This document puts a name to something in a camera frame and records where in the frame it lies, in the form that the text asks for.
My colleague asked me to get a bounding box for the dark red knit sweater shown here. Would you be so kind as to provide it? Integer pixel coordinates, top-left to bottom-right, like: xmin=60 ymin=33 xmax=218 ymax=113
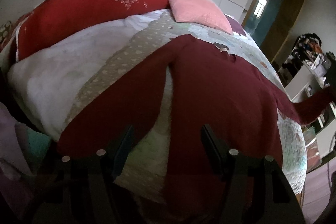
xmin=57 ymin=33 xmax=336 ymax=214

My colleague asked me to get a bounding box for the black clothes rack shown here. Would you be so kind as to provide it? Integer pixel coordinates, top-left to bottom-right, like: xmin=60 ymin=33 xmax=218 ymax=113
xmin=281 ymin=33 xmax=323 ymax=77

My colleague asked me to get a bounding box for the white bed sheet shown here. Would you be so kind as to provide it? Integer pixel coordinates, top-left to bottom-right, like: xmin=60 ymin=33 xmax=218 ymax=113
xmin=7 ymin=10 xmax=164 ymax=140

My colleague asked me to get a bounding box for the white shelf unit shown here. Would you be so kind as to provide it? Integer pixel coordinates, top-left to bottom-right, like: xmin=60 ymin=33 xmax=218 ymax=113
xmin=285 ymin=63 xmax=335 ymax=158

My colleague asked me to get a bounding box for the purple pillow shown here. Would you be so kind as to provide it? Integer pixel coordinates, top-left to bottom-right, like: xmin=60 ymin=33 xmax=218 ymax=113
xmin=225 ymin=14 xmax=246 ymax=36

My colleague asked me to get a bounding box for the red embroidered pillow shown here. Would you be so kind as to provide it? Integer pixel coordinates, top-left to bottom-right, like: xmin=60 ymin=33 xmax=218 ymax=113
xmin=16 ymin=0 xmax=169 ymax=61

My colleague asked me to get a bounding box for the pink cushion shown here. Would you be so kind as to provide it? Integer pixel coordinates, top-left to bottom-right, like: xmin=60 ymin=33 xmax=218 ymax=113
xmin=169 ymin=0 xmax=233 ymax=35

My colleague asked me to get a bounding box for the teal glass door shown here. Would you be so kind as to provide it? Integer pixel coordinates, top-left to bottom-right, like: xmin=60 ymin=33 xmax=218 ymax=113
xmin=245 ymin=0 xmax=284 ymax=47

